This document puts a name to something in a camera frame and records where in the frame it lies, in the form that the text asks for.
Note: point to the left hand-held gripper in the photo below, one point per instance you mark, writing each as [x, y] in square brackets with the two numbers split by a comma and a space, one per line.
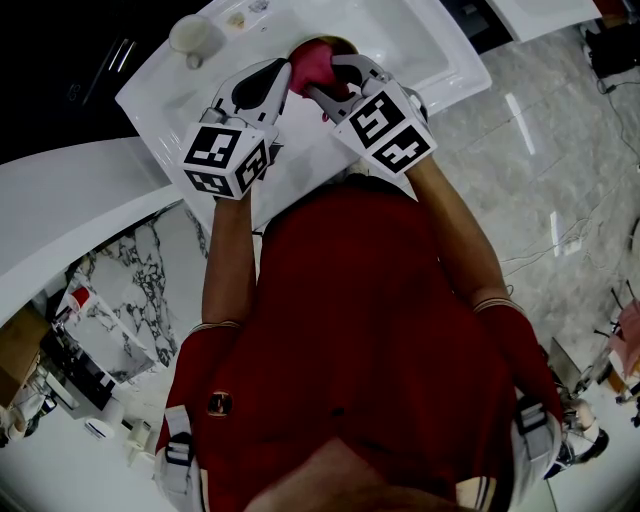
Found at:
[212, 152]

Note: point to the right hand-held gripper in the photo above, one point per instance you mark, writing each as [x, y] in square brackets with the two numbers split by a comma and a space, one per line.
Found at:
[390, 132]

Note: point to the tan wooden bowl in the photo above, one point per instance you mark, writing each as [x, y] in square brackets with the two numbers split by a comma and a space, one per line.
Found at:
[345, 45]

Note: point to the pink cloth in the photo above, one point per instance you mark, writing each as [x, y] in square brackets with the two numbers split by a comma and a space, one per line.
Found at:
[312, 62]

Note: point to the person's left forearm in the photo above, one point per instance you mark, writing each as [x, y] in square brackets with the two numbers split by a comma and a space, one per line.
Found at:
[230, 265]

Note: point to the person's right forearm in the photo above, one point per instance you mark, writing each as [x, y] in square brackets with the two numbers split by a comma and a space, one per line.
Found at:
[460, 235]

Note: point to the white sink with drainboard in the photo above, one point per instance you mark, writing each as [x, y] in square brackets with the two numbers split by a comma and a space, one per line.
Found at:
[305, 145]

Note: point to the white mug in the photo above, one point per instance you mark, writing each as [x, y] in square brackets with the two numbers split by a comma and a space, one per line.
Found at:
[190, 32]

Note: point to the black cabinet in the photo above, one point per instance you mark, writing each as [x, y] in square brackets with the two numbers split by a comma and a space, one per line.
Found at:
[55, 75]

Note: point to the plain white sink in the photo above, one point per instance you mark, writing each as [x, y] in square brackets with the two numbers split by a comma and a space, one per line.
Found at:
[545, 15]

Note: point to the white curved bathtub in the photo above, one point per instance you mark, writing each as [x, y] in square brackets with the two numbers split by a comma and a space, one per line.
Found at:
[60, 205]

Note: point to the person's red shirt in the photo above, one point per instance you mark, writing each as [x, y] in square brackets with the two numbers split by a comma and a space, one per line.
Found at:
[360, 320]

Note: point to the red plastic cup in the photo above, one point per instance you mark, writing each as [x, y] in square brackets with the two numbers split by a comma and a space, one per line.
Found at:
[80, 297]

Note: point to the white power strip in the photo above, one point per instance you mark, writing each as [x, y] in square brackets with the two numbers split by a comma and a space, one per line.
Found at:
[570, 248]

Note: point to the marble-patterned box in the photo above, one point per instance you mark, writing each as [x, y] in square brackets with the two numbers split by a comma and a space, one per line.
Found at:
[107, 345]

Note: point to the cardboard box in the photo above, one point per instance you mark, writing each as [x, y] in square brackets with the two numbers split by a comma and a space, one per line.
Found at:
[20, 350]

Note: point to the grey metal panel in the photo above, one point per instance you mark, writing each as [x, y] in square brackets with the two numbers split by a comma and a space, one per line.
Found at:
[565, 362]

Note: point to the pink fabric on stand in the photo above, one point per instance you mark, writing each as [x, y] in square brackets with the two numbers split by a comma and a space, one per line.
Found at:
[627, 335]

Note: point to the crumpled white plastic bag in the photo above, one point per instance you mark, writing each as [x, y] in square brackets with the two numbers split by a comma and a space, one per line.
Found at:
[22, 415]

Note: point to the white blue striped bundle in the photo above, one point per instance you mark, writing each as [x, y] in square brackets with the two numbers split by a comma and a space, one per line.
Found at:
[580, 435]

